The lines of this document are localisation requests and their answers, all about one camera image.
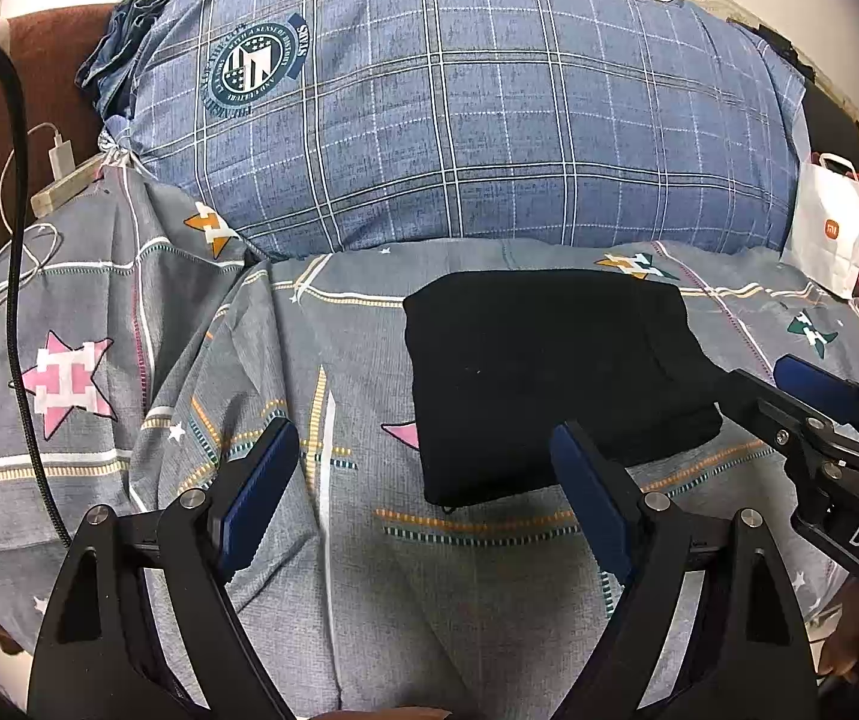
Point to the white charger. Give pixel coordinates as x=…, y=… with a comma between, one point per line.
x=62, y=157

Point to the blue denim cloth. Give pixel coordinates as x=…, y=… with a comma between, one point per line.
x=118, y=52

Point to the dark cloth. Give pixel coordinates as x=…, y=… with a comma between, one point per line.
x=827, y=120

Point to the beige power strip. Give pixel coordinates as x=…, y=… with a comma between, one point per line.
x=62, y=193

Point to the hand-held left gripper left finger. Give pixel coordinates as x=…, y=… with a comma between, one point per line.
x=257, y=495

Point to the blue plaid pillow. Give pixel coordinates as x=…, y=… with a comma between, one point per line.
x=474, y=105

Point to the grey patterned bed sheet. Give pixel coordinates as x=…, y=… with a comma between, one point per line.
x=212, y=315

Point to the white paper bag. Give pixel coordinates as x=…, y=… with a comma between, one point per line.
x=827, y=232

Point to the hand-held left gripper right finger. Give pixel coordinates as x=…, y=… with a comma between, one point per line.
x=594, y=495

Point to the black pants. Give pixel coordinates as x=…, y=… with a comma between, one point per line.
x=534, y=375

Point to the person's right hand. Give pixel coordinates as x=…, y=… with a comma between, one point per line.
x=853, y=641

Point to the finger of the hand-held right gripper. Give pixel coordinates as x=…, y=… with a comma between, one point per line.
x=767, y=409
x=819, y=386

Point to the brown headboard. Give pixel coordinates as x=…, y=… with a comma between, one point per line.
x=47, y=90

